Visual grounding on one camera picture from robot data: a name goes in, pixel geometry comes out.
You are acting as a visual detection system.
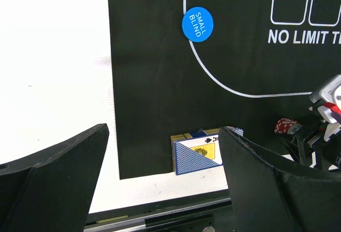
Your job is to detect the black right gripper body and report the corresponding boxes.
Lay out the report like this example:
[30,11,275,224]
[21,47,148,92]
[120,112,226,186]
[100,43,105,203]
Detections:
[286,126,340,172]

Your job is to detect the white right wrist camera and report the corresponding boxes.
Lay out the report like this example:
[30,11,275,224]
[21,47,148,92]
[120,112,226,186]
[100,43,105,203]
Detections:
[310,74,340,142]

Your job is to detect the aluminium front rail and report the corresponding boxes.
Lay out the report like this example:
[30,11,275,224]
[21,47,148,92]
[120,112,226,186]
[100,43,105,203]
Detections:
[84,197,238,231]

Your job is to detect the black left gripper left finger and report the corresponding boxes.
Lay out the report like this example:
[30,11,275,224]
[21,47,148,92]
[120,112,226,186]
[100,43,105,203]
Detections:
[1,124,109,231]

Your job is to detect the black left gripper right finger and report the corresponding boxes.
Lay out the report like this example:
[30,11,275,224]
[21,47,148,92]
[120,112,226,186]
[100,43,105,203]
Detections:
[218,127,340,231]

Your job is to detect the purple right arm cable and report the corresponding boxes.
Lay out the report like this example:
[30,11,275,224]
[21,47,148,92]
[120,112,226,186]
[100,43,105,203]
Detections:
[330,108,341,123]

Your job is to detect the red chip stack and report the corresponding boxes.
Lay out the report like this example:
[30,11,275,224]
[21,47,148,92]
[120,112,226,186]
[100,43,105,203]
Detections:
[274,118,302,135]

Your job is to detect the black poker felt mat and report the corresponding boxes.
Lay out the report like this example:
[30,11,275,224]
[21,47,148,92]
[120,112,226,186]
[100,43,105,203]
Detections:
[108,0,340,179]

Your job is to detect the blue small blind button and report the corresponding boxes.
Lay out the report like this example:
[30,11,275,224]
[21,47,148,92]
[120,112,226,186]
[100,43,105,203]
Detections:
[181,6,214,43]

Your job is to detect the blue playing card deck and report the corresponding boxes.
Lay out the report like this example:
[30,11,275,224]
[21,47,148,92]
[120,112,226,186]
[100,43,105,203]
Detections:
[170,127,245,176]

